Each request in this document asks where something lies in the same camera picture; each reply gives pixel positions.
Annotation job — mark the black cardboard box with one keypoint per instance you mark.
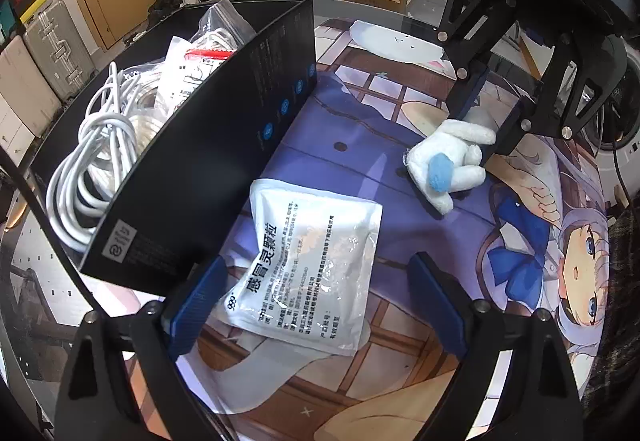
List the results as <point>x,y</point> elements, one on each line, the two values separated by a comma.
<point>215,146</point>

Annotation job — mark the silver suitcase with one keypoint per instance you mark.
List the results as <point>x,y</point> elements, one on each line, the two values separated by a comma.
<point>57,48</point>

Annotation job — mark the washing machine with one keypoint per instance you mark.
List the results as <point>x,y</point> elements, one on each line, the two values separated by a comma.
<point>627,121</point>

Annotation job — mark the white medicine sachet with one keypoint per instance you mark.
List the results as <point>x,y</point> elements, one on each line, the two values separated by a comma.
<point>300,261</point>

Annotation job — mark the cartoon printed mat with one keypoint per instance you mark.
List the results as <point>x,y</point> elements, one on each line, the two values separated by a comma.
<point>375,136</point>

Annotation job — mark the teal suitcase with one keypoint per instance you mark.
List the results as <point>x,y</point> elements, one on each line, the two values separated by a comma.
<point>7,21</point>

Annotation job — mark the white plush toy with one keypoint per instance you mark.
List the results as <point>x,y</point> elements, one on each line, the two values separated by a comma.
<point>465,136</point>

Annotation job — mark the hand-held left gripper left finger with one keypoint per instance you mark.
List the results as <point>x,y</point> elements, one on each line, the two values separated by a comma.
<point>195,308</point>

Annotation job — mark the white dressing table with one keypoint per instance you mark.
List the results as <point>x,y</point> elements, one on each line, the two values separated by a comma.
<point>12,126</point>

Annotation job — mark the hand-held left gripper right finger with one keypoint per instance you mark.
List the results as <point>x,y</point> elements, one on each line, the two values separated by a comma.
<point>435,308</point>

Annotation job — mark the pile of shoes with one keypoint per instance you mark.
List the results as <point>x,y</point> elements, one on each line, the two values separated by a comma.
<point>185,1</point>

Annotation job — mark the beige suitcase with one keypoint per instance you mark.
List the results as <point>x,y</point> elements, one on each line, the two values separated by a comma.
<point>27,81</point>

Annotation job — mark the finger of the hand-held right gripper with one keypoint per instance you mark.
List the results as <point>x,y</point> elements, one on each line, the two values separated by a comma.
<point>472,86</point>
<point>505,141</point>

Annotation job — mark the red white printed packet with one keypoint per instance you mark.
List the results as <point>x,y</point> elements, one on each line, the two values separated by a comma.
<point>185,76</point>

